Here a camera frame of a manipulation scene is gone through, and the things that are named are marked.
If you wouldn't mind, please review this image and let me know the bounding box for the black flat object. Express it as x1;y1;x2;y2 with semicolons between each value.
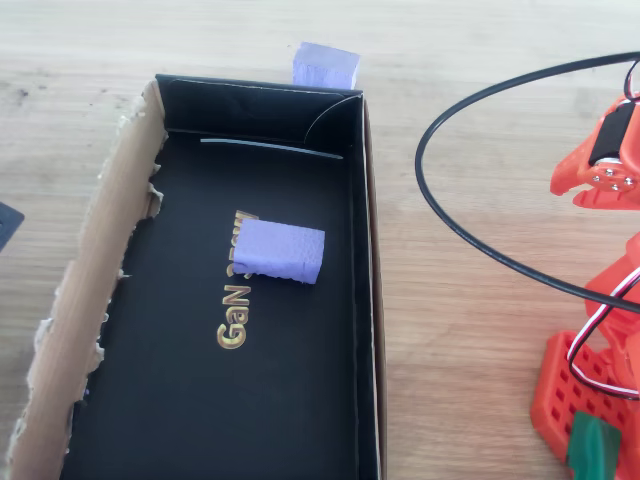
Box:
0;201;25;253

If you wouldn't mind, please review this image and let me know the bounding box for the black camera cable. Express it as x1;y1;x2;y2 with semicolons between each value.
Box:
414;51;640;316

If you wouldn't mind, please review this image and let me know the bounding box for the white red servo wire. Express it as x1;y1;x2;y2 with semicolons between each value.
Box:
566;264;640;402

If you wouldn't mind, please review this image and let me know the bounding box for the black cardboard box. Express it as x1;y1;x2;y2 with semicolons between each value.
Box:
4;73;389;480

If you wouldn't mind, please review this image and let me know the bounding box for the purple foam block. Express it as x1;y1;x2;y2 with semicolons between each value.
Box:
289;41;362;91
233;218;326;286

